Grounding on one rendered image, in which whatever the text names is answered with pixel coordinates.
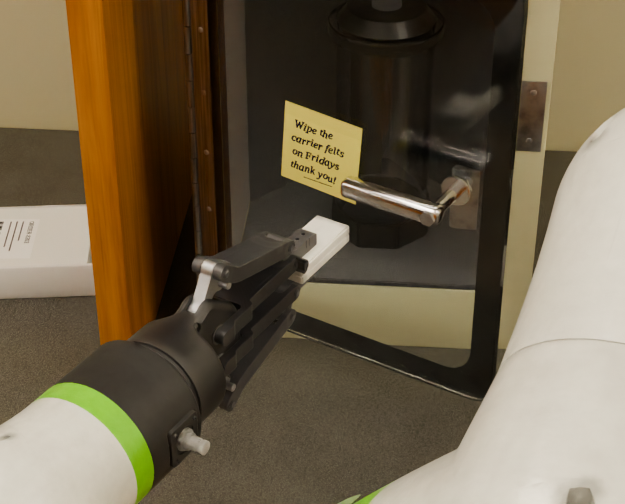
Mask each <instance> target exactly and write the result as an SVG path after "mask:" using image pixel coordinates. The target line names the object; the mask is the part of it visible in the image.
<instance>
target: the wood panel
mask: <svg viewBox="0 0 625 504"><path fill-rule="evenodd" d="M65 1H66V11H67V21H68V31H69V41H70V50H71V60H72V70H73V80H74V90H75V99H76V109H77V119H78V129H79V139H80V148H81V158H82V168H83V178H84V188H85V198H86V207H87V217H88V227H89V237H90V247H91V256H92V266H93V276H94V286H95V296H96V305H97V315H98V325H99V335H100V345H102V344H104V343H106V342H109V341H112V340H128V339H129V338H130V337H131V336H132V335H134V334H135V333H136V332H137V331H138V330H139V329H141V328H142V327H143V326H144V325H146V324H147V323H149V322H151V321H154V320H155V319H156V316H157V312H158V309H159V305H160V302H161V298H162V295H163V292H164V288H165V285H166V281H167V278H168V274H169V271H170V268H171V264H172V261H173V257H174V254H175V250H176V247H177V244H178V240H179V237H180V233H181V230H182V226H183V223H184V220H185V216H186V213H187V209H188V206H189V203H190V199H191V196H192V183H191V165H190V146H189V128H188V110H187V91H186V73H185V54H184V35H183V17H182V0H65Z"/></svg>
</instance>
